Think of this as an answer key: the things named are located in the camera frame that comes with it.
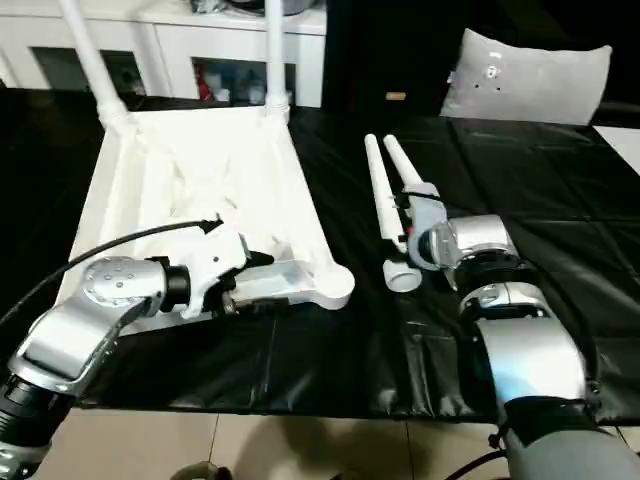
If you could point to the white plastic table leg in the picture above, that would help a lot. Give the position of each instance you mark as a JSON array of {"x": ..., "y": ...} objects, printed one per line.
[
  {"x": 382, "y": 200},
  {"x": 277, "y": 55},
  {"x": 402, "y": 160},
  {"x": 95, "y": 60}
]

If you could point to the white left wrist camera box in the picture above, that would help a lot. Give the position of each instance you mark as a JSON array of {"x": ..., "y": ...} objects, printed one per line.
[{"x": 215, "y": 255}]

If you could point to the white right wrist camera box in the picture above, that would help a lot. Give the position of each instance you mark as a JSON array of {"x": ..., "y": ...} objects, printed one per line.
[{"x": 427, "y": 215}]

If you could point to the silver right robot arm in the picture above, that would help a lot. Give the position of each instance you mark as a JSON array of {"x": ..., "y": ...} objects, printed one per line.
[{"x": 525, "y": 350}]

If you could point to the grey helmet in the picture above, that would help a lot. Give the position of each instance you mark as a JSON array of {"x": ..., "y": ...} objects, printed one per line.
[{"x": 300, "y": 5}]

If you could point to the white plastic table top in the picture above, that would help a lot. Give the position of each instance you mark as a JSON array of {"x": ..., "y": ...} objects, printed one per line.
[{"x": 200, "y": 165}]

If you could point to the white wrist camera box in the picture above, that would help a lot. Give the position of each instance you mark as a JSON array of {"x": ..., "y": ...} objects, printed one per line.
[
  {"x": 215, "y": 255},
  {"x": 427, "y": 215}
]

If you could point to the grey cushion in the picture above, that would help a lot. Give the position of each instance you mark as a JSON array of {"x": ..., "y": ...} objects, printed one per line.
[{"x": 525, "y": 75}]

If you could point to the black quilted mat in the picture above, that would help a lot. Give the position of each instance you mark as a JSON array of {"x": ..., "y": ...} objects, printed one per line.
[{"x": 525, "y": 200}]

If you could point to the white flat panel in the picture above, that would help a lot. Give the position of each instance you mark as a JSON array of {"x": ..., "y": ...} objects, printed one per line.
[{"x": 620, "y": 147}]

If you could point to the black cabinet with gold label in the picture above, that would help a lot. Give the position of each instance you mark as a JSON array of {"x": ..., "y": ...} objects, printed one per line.
[{"x": 395, "y": 50}]

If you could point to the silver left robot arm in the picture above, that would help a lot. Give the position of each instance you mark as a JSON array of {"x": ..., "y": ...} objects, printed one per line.
[{"x": 100, "y": 310}]

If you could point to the white sideboard with glass doors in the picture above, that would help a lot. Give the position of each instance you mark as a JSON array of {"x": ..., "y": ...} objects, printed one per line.
[{"x": 165, "y": 45}]

